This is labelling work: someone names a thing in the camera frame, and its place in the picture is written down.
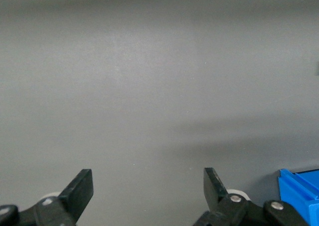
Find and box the blue plastic storage bin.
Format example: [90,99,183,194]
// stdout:
[278,168,319,226]

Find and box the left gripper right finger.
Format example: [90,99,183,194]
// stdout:
[193,167,310,226]

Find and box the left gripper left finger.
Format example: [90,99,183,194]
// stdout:
[0,168,94,226]

